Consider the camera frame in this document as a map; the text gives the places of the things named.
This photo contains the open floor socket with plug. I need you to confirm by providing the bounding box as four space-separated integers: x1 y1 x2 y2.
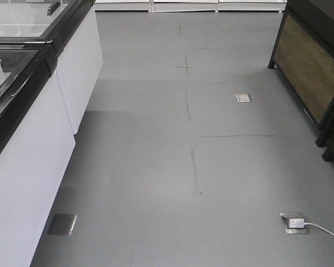
279 212 310 235

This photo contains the wooden black-framed produce stand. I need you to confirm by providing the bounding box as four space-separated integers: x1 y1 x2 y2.
268 1 334 147

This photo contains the white power cable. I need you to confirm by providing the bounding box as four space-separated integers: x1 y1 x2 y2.
304 221 334 244

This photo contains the far white chest freezer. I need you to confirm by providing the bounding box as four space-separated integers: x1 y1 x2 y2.
0 1 103 134

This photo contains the closed steel floor socket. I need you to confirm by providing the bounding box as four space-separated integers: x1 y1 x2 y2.
48 214 77 235

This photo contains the far steel floor socket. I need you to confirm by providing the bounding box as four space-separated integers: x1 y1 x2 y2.
235 93 252 103

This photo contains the near white chest freezer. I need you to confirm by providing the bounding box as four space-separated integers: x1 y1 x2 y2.
0 46 75 266

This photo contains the white chest freezer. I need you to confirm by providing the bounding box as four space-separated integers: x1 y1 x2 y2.
0 1 103 134
0 46 75 266

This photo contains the white shelf base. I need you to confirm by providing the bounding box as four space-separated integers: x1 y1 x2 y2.
95 0 287 13

